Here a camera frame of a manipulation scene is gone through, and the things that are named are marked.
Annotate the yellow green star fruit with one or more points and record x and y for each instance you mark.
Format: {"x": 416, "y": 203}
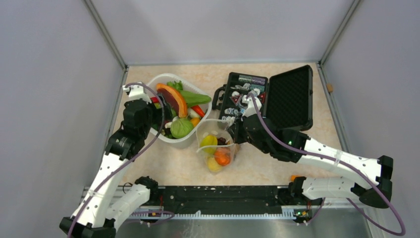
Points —
{"x": 209, "y": 144}

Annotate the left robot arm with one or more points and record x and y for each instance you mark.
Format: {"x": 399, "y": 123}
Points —
{"x": 97, "y": 216}

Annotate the green lettuce leaf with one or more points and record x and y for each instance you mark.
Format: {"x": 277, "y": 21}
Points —
{"x": 191, "y": 98}

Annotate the yellow lemon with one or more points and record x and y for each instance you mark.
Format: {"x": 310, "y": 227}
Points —
{"x": 213, "y": 166}

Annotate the orange carrot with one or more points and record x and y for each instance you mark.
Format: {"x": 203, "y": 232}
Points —
{"x": 197, "y": 109}

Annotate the small orange fruit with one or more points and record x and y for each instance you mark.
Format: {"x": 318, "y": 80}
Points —
{"x": 222, "y": 156}

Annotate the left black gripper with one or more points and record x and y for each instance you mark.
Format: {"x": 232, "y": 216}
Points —
{"x": 163, "y": 113}

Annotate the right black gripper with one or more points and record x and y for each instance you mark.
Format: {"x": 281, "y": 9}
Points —
{"x": 235, "y": 130}

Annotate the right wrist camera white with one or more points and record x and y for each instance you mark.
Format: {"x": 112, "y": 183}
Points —
{"x": 253, "y": 106}

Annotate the poker chips in case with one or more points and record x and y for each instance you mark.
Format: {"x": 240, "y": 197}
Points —
{"x": 233, "y": 101}

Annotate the white plastic basket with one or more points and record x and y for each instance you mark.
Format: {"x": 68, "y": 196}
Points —
{"x": 188, "y": 86}

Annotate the green cabbage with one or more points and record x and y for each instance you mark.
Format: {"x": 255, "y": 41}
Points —
{"x": 181, "y": 128}

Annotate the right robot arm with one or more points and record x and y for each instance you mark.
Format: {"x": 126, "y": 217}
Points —
{"x": 365, "y": 179}

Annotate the black carrying case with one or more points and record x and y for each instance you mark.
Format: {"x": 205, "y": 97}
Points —
{"x": 288, "y": 101}

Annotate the dark red grape bunch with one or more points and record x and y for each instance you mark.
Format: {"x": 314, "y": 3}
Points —
{"x": 221, "y": 141}

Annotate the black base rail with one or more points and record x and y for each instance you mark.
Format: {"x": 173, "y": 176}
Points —
{"x": 226, "y": 200}

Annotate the clear zip top bag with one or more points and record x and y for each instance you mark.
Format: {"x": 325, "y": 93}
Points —
{"x": 218, "y": 128}

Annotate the papaya slice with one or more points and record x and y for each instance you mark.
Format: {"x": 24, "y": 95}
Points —
{"x": 174, "y": 98}

